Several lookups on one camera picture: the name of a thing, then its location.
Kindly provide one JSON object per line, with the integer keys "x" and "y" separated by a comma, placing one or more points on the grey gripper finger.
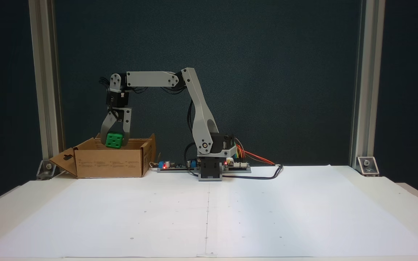
{"x": 105, "y": 132}
{"x": 127, "y": 132}

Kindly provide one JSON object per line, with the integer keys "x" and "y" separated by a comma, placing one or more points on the green die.
{"x": 114, "y": 140}

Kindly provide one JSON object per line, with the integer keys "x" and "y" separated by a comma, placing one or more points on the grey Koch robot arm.
{"x": 200, "y": 119}

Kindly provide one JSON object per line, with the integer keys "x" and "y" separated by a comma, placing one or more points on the open brown cardboard box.
{"x": 107, "y": 165}

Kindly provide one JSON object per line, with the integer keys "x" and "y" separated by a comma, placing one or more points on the blue circuit board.
{"x": 174, "y": 166}

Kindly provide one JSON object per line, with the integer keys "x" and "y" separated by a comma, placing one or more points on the white paper sheet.
{"x": 303, "y": 210}

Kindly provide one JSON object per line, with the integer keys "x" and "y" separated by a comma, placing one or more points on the metal corner bracket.
{"x": 47, "y": 169}
{"x": 368, "y": 166}

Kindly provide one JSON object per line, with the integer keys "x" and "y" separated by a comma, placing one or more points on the aluminium frame post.
{"x": 47, "y": 90}
{"x": 368, "y": 90}

